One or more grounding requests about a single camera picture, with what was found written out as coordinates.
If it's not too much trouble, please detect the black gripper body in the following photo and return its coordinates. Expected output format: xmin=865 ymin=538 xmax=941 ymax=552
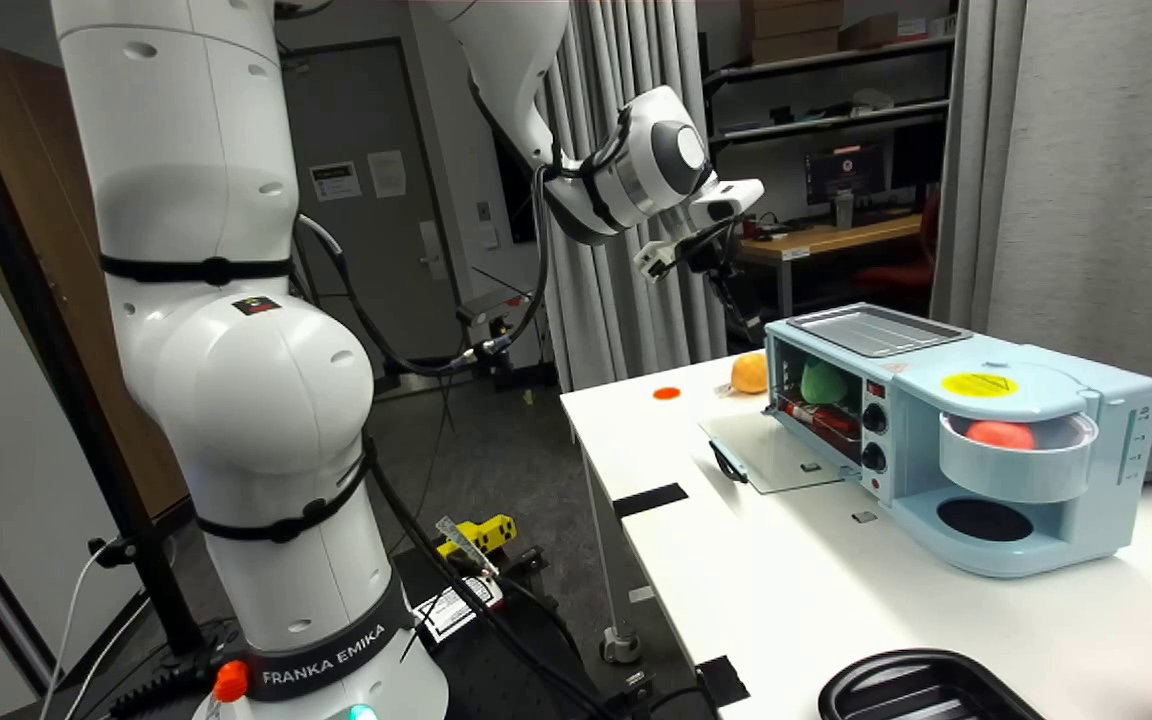
xmin=675 ymin=214 xmax=753 ymax=292

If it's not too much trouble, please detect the clear oven door black handle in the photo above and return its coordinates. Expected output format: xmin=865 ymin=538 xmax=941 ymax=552
xmin=700 ymin=404 xmax=849 ymax=500

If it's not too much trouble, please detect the gray door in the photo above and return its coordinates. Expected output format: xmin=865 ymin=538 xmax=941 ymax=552
xmin=273 ymin=36 xmax=467 ymax=367

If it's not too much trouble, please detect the light blue toy oven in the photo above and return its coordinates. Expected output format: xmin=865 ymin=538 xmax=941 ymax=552
xmin=760 ymin=298 xmax=1152 ymax=582

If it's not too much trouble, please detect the orange pineapple plush toy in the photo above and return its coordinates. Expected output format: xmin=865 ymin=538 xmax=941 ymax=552
xmin=730 ymin=347 xmax=778 ymax=400

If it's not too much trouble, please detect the green pear toy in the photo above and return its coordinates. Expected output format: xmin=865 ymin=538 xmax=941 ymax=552
xmin=795 ymin=360 xmax=860 ymax=415

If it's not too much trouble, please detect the wooden desk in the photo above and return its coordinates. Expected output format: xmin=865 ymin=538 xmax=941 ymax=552
xmin=734 ymin=211 xmax=930 ymax=316

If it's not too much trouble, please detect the white curtain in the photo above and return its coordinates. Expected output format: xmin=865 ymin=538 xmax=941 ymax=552
xmin=520 ymin=0 xmax=740 ymax=392

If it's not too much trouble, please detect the red toy food piece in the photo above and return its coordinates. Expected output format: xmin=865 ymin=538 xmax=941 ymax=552
xmin=813 ymin=404 xmax=865 ymax=445

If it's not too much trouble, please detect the dark storage shelf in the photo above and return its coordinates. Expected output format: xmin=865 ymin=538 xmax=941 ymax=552
xmin=700 ymin=0 xmax=969 ymax=325

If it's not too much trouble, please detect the large black tape strip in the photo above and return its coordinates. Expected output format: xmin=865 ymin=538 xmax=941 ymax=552
xmin=608 ymin=480 xmax=694 ymax=521

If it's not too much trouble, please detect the yellow round toy disc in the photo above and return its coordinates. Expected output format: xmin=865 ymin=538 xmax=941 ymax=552
xmin=938 ymin=367 xmax=1019 ymax=404

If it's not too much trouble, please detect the red round toy piece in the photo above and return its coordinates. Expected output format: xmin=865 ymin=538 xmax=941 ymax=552
xmin=963 ymin=419 xmax=1041 ymax=453

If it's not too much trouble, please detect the yellow hand tool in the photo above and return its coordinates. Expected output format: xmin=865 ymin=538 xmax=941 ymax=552
xmin=431 ymin=511 xmax=524 ymax=572

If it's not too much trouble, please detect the gray curtain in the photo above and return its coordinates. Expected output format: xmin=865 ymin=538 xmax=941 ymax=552
xmin=933 ymin=0 xmax=1152 ymax=392

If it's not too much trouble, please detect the black plastic tray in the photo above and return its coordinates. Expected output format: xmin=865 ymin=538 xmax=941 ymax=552
xmin=813 ymin=645 xmax=1048 ymax=720

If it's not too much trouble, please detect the white paper label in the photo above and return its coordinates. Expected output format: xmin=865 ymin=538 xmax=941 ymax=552
xmin=410 ymin=572 xmax=509 ymax=645

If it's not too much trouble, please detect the orange capped white bottle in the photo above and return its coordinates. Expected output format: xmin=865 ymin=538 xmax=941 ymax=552
xmin=193 ymin=654 xmax=260 ymax=720

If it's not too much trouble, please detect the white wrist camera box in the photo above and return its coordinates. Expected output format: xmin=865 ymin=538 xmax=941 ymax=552
xmin=686 ymin=177 xmax=767 ymax=232

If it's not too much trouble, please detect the white cable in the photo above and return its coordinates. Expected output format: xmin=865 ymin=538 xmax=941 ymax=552
xmin=35 ymin=537 xmax=153 ymax=720

